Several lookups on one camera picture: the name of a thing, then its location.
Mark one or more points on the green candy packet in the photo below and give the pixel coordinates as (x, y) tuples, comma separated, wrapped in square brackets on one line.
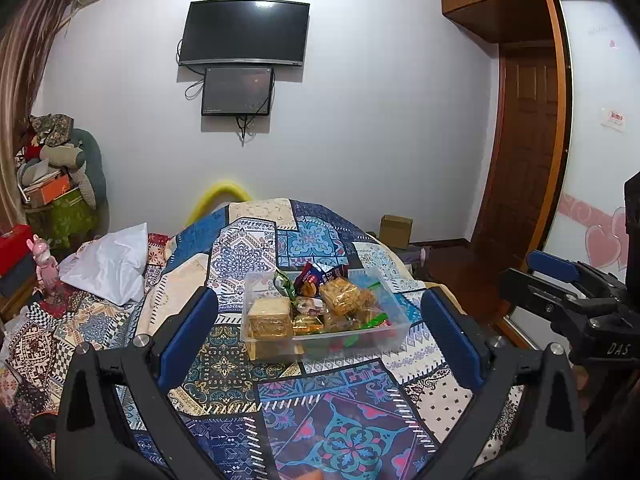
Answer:
[(372, 320)]

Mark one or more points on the brown wooden door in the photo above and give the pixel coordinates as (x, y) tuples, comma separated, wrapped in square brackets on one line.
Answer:
[(525, 160)]

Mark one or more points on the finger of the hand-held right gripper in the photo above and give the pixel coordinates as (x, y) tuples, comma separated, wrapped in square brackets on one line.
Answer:
[(550, 265), (530, 292)]

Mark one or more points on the wooden nightstand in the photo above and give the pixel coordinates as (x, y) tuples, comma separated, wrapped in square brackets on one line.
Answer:
[(15, 305)]

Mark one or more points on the small wall monitor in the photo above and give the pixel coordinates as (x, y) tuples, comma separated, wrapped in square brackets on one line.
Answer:
[(237, 91)]

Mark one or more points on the golden biscuit packet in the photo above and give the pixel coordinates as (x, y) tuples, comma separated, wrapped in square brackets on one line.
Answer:
[(270, 327)]

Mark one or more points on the black wall television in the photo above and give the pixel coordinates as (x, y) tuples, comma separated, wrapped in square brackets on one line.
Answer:
[(245, 32)]

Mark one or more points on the beige plush toy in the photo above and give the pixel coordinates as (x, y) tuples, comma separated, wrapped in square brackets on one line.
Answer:
[(60, 157)]

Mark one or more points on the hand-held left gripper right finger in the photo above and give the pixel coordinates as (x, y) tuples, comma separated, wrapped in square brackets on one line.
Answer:
[(450, 340)]

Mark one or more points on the white pillow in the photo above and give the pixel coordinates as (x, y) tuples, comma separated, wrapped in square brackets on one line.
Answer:
[(110, 265)]

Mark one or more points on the patterned red cream bedsheet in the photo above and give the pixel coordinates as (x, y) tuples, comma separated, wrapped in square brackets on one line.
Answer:
[(45, 330)]

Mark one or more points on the red white sticker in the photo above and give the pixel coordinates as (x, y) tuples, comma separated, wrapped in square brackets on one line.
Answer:
[(614, 120)]

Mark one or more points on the blue white snack packet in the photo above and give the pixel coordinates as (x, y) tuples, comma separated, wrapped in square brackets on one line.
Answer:
[(310, 276), (335, 274)]

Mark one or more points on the pink toy figure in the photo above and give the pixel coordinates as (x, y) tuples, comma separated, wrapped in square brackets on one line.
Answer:
[(45, 265)]

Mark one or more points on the cardboard box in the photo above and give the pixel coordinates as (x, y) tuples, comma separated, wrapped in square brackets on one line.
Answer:
[(395, 232)]

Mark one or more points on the pink white snack packet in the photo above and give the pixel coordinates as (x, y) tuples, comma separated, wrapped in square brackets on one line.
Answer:
[(307, 306)]

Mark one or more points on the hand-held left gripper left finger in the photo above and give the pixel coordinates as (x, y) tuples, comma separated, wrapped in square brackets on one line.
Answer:
[(192, 335)]

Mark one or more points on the white pink wardrobe door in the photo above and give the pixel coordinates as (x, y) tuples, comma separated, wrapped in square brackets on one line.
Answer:
[(595, 110)]

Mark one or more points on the tan snack packet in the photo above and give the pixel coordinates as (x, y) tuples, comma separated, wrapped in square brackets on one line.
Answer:
[(307, 325)]

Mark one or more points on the brown curtain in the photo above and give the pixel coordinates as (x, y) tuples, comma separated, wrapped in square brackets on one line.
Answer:
[(25, 60)]

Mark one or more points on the dark grey box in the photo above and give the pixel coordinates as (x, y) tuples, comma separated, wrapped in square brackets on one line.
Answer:
[(17, 280)]

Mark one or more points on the orange box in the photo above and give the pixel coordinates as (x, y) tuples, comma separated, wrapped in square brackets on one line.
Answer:
[(50, 190)]

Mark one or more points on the green snack packet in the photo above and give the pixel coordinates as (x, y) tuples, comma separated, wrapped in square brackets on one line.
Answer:
[(285, 285)]

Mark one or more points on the dark cloth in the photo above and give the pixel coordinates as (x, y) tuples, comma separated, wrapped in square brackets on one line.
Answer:
[(42, 425)]

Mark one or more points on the yellow foam tube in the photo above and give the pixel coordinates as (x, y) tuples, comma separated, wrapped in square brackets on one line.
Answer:
[(210, 195)]

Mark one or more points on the patterned folded cloth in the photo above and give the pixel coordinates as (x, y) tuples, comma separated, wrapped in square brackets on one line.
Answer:
[(52, 127)]

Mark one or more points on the blue patchwork blanket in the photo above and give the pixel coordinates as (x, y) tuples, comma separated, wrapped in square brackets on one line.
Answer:
[(320, 400)]

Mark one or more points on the red snack packet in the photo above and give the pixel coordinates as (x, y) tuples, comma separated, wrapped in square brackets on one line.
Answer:
[(350, 344)]

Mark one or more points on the small grey object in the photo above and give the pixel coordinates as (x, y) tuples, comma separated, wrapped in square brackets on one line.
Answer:
[(417, 255)]

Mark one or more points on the red box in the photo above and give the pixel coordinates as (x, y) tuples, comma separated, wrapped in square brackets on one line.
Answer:
[(15, 247)]

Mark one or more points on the crispy brown snack packet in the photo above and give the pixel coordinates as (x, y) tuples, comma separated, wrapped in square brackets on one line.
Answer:
[(345, 297)]

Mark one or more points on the teal grey cushion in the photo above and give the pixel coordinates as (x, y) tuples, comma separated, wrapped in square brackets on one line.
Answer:
[(95, 170)]

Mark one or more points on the beige cracker packet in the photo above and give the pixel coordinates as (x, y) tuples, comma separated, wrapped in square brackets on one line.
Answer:
[(270, 307)]

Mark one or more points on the clear plastic container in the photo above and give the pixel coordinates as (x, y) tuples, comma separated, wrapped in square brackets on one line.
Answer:
[(395, 325)]

